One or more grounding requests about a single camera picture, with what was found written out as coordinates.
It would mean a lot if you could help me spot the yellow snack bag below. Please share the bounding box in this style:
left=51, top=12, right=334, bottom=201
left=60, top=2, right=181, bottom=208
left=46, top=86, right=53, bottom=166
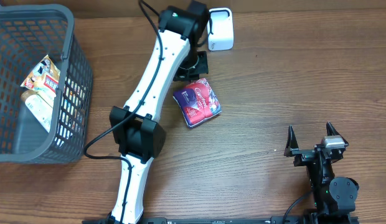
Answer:
left=21, top=55, right=60, bottom=98

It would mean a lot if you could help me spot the red purple Carefree pack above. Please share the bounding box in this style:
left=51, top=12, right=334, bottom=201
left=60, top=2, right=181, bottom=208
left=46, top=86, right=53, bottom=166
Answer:
left=173, top=78, right=222, bottom=128

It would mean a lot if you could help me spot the grey plastic shopping basket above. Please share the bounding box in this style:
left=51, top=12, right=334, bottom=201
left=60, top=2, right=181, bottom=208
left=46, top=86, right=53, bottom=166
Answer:
left=0, top=4, right=93, bottom=164

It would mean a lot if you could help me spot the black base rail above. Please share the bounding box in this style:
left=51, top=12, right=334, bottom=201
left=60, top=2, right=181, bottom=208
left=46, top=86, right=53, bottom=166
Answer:
left=82, top=214, right=360, bottom=224

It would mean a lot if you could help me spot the white barcode scanner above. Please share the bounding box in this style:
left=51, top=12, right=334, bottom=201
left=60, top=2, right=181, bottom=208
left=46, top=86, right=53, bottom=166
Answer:
left=207, top=7, right=234, bottom=51

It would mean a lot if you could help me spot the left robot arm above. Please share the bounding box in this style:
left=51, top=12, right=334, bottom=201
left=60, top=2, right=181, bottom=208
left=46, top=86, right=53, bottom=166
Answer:
left=106, top=1, right=210, bottom=223

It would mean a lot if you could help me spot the white cosmetic tube gold cap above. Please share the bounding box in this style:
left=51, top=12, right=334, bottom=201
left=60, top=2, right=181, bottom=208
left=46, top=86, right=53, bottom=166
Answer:
left=21, top=90, right=53, bottom=133

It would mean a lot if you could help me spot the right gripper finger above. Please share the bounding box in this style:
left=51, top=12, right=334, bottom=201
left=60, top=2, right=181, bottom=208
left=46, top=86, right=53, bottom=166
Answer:
left=284, top=125, right=298, bottom=157
left=326, top=121, right=349, bottom=146

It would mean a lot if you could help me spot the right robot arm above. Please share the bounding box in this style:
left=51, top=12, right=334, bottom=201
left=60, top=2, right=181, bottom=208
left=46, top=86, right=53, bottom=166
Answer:
left=281, top=122, right=359, bottom=224

